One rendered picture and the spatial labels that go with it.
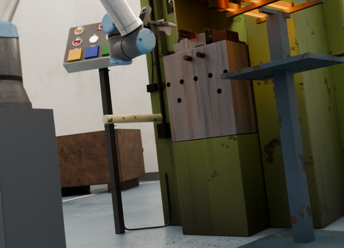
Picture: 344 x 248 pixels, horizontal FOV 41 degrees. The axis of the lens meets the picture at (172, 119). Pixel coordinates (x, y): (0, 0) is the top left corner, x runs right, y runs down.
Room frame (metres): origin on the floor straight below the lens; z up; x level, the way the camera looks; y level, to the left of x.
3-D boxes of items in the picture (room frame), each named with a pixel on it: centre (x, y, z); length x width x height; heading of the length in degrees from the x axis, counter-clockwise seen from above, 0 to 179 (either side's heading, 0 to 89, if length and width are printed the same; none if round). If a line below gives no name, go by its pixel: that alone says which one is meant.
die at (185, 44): (2.46, -0.26, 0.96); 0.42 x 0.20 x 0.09; 142
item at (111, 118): (2.43, 0.20, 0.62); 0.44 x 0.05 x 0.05; 142
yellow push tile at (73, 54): (2.47, 0.49, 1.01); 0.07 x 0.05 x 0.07; 77
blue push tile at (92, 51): (2.45, 0.39, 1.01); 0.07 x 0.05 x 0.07; 77
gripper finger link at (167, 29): (2.03, -0.03, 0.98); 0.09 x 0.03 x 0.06; 106
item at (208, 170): (2.43, -0.31, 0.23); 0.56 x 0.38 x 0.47; 142
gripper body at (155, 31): (1.99, 0.07, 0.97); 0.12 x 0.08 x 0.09; 142
